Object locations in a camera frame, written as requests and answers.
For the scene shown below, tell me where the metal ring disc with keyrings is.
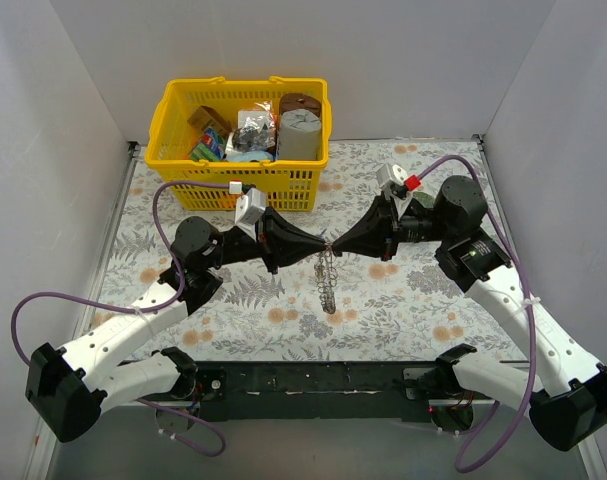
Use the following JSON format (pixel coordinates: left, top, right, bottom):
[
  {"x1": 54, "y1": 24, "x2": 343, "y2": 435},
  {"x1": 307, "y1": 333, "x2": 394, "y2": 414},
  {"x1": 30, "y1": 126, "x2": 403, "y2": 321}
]
[{"x1": 314, "y1": 243, "x2": 337, "y2": 315}]

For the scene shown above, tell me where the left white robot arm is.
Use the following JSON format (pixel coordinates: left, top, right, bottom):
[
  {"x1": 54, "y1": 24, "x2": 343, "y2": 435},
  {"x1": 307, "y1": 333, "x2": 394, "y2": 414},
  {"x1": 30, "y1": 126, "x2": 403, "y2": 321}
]
[{"x1": 26, "y1": 208, "x2": 326, "y2": 443}]

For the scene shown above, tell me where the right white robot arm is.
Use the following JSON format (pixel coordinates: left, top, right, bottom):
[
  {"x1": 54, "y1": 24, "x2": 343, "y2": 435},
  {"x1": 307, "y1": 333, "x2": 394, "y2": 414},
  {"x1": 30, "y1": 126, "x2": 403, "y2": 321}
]
[{"x1": 332, "y1": 176, "x2": 607, "y2": 451}]

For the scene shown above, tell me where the green woven ball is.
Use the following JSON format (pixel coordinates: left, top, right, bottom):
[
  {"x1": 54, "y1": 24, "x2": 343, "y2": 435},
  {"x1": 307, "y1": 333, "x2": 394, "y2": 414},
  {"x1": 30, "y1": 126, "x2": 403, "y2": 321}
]
[{"x1": 414, "y1": 192, "x2": 435, "y2": 208}]

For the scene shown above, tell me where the yellow plastic basket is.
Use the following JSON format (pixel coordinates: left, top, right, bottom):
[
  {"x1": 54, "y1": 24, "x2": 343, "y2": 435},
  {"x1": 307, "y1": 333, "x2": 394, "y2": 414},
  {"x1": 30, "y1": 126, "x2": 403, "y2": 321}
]
[{"x1": 143, "y1": 75, "x2": 331, "y2": 213}]

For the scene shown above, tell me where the floral patterned mat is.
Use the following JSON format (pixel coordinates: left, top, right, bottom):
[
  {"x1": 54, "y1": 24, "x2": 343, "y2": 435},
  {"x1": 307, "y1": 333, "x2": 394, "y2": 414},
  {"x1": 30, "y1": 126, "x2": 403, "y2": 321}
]
[{"x1": 82, "y1": 140, "x2": 543, "y2": 362}]

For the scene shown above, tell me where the silver foil bag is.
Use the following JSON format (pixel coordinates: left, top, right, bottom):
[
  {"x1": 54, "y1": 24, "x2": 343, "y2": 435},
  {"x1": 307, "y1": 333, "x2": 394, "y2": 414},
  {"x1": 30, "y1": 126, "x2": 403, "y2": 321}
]
[{"x1": 225, "y1": 101, "x2": 277, "y2": 160}]

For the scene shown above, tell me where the green snack packet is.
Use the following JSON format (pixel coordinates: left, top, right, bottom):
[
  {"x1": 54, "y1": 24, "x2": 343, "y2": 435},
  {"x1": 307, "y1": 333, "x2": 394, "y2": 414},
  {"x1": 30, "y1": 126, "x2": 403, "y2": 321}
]
[{"x1": 188, "y1": 127, "x2": 225, "y2": 162}]

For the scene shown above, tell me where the brown cardboard box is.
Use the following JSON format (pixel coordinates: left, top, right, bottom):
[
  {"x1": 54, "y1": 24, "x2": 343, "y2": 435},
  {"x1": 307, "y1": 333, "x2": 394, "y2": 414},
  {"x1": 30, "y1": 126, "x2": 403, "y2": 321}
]
[{"x1": 187, "y1": 105, "x2": 231, "y2": 136}]

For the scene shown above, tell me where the brown cylinder roll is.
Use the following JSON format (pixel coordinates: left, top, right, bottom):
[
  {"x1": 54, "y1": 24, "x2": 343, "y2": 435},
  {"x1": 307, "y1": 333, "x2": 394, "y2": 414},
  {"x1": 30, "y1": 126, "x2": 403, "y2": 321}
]
[{"x1": 279, "y1": 92, "x2": 322, "y2": 118}]

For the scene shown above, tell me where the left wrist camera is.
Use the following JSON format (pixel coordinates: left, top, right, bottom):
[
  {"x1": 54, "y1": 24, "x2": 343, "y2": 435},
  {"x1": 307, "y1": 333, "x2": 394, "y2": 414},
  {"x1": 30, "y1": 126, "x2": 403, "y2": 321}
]
[{"x1": 229, "y1": 181, "x2": 267, "y2": 240}]

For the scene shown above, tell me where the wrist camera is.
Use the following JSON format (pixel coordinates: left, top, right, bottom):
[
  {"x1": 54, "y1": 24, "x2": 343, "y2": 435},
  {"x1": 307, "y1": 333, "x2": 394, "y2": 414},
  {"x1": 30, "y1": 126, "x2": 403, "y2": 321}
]
[
  {"x1": 229, "y1": 181, "x2": 267, "y2": 240},
  {"x1": 376, "y1": 164, "x2": 421, "y2": 219}
]

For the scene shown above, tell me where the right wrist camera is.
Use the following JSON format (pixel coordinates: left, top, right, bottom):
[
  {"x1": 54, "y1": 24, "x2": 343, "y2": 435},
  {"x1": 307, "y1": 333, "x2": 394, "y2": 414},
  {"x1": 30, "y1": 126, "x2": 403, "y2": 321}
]
[{"x1": 376, "y1": 164, "x2": 421, "y2": 219}]

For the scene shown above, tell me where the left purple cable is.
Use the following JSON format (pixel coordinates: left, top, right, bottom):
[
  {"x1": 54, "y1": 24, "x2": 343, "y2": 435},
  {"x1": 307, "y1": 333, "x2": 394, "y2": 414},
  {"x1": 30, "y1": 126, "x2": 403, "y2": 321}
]
[{"x1": 10, "y1": 180, "x2": 244, "y2": 457}]

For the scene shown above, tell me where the purple cable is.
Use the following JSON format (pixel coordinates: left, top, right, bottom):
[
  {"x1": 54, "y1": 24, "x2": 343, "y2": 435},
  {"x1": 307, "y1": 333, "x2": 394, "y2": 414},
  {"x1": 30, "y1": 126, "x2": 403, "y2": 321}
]
[
  {"x1": 407, "y1": 154, "x2": 540, "y2": 474},
  {"x1": 10, "y1": 180, "x2": 244, "y2": 457}
]

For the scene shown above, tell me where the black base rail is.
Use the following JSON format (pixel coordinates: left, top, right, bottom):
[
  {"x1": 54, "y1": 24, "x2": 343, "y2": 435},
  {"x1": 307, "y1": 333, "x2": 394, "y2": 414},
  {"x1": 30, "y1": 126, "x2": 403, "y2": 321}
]
[{"x1": 137, "y1": 357, "x2": 499, "y2": 424}]

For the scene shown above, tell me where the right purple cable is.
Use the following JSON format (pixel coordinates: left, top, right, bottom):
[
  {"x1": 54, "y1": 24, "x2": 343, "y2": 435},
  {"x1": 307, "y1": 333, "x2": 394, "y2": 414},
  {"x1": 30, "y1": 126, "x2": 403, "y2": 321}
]
[{"x1": 407, "y1": 154, "x2": 540, "y2": 474}]

